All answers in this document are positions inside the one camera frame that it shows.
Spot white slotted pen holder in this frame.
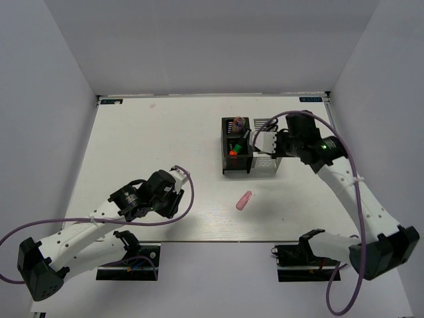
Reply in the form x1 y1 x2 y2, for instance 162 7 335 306
250 119 282 175

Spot left blue corner label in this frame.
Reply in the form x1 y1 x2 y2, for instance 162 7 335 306
100 99 123 105

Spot blue corner label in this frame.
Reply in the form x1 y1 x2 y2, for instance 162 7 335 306
299 96 323 103
100 99 123 105

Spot right blue corner label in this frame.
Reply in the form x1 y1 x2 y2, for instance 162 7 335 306
299 96 323 103

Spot clear tube of crayons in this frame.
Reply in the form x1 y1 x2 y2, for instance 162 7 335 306
231 117 246 134

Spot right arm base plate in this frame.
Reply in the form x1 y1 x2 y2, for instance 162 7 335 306
271 244 337 283

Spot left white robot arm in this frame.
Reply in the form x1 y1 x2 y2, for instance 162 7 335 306
17 166 189 301

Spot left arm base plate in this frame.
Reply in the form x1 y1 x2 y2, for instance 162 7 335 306
96 244 161 282

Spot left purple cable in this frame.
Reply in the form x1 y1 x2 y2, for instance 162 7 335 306
0 164 195 285

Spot black slotted pen holder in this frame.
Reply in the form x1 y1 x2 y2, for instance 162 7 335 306
221 117 253 174

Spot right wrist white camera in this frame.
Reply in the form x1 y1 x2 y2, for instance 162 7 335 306
251 131 277 154

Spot black handled scissors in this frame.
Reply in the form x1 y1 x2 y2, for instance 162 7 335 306
264 119 278 132

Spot purple cable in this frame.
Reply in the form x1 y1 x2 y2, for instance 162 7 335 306
0 164 195 285
251 110 367 316

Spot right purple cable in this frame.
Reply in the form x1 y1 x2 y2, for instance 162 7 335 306
251 110 367 316

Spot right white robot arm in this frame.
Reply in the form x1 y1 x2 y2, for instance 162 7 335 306
273 111 420 280

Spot green cap black highlighter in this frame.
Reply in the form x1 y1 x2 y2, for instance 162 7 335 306
233 129 251 154

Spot pink translucent small case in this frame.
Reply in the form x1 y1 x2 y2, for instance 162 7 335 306
235 191 252 211

